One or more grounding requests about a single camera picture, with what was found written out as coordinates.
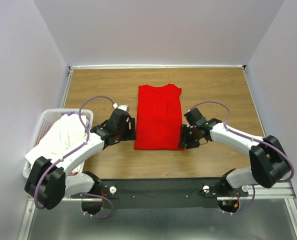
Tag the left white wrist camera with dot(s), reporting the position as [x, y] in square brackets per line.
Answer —
[124, 107]

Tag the red t shirt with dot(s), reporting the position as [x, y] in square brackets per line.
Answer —
[159, 118]

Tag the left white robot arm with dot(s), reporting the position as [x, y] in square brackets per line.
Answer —
[68, 143]

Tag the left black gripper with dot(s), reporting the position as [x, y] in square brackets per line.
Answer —
[130, 135]

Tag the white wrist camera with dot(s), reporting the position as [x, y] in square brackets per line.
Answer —
[124, 107]
[188, 125]

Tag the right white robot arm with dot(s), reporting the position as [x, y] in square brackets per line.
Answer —
[268, 163]

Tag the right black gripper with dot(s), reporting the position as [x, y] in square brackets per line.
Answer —
[184, 138]

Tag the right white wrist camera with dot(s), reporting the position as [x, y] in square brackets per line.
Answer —
[188, 125]

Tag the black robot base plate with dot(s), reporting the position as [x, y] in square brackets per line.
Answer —
[157, 193]

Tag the white t shirt in basket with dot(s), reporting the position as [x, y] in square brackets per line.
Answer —
[63, 132]

